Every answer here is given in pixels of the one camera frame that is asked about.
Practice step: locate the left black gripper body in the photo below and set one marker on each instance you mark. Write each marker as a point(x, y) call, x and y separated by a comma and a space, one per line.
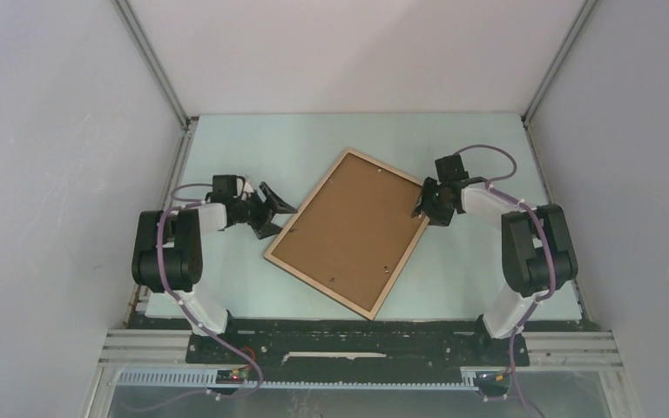
point(253, 211)

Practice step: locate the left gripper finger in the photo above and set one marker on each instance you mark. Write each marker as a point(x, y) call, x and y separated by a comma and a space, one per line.
point(273, 204)
point(265, 230)

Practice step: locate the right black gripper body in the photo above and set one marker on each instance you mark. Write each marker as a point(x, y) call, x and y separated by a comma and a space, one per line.
point(437, 212)

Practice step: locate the wooden picture frame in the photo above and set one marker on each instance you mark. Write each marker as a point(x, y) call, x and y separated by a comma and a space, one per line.
point(392, 288)

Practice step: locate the brown cardboard backing board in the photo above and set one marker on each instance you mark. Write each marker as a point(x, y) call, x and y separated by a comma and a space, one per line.
point(346, 231)

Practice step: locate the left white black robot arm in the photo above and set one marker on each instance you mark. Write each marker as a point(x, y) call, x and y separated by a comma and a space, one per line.
point(167, 254)

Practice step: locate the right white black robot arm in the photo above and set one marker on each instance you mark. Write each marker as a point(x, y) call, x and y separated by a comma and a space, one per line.
point(538, 256)

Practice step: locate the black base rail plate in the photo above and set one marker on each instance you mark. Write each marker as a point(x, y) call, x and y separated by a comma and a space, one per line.
point(359, 351)

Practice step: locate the white cable duct strip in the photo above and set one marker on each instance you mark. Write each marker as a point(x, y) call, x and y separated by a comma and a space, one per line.
point(208, 378)

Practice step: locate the aluminium frame rails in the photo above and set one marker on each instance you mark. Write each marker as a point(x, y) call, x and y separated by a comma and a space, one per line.
point(548, 351)

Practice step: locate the left corner aluminium post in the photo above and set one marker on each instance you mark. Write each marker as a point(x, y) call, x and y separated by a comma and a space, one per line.
point(137, 33)

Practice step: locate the corner aluminium post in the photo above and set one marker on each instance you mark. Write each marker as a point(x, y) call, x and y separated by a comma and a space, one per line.
point(571, 38)
point(137, 33)

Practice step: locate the right corner aluminium post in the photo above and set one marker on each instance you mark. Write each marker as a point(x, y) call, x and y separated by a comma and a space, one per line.
point(571, 38)

